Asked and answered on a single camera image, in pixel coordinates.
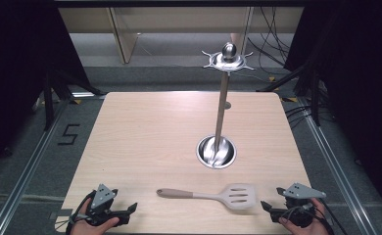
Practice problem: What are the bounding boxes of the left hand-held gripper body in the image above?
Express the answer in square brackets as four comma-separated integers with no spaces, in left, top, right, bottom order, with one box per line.
[85,183,130,227]

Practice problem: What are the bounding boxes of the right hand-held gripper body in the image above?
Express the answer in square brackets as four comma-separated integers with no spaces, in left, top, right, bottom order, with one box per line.
[269,182,328,229]

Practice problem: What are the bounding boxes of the grey slotted spatula brown handle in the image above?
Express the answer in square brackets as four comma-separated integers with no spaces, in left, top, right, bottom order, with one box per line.
[156,182,258,211]

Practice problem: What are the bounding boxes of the metal utensil rack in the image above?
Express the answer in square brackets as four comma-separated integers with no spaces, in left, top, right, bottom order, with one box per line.
[195,41,256,170]

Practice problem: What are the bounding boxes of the person's right hand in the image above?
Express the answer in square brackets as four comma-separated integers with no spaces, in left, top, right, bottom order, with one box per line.
[278,197,331,235]

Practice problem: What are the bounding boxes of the person's left hand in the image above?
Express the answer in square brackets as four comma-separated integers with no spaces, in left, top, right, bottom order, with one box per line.
[70,197,121,235]

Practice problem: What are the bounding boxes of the black metal stand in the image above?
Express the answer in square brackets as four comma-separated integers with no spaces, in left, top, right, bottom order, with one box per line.
[257,61,322,127]
[42,69,106,132]

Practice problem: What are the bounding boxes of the black curtain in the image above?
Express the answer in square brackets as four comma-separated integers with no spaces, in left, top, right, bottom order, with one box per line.
[0,0,94,179]
[282,0,382,213]

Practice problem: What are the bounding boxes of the light wooden desk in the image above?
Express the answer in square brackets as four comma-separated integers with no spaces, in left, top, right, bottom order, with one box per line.
[58,6,305,66]

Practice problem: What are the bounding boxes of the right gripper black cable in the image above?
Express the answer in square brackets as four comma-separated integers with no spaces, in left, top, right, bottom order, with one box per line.
[315,197,344,235]

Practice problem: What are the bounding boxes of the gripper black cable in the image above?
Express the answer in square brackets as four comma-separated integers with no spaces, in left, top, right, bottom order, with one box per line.
[315,197,344,235]
[54,190,97,235]

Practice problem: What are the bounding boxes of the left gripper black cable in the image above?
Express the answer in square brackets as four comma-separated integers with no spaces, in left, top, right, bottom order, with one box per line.
[54,190,97,235]

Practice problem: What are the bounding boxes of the aluminium floor rail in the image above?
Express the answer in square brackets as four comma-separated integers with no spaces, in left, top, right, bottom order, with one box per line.
[0,92,108,235]
[297,97,374,235]

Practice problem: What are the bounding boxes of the black floor cables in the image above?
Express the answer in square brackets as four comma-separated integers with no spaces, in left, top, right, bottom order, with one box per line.
[284,103,336,130]

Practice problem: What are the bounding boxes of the bundle of black hanging cables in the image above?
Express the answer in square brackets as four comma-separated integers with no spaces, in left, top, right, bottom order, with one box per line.
[246,6,292,69]

